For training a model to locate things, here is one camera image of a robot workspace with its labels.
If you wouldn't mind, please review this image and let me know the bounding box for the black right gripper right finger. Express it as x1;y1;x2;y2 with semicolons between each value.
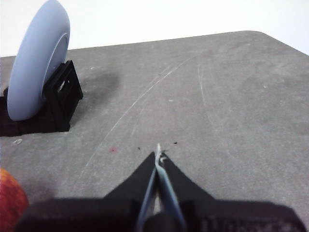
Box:
156;143;308;232

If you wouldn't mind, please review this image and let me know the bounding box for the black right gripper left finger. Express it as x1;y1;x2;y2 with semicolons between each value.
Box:
14;151;157;232

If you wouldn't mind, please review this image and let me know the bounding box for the blue plate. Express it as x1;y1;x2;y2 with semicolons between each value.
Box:
6;0;71;121

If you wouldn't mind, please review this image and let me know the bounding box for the black plate rack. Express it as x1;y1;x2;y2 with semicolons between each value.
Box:
0;59;84;138

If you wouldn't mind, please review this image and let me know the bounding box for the red apple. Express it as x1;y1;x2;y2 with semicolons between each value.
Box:
0;168;30;232

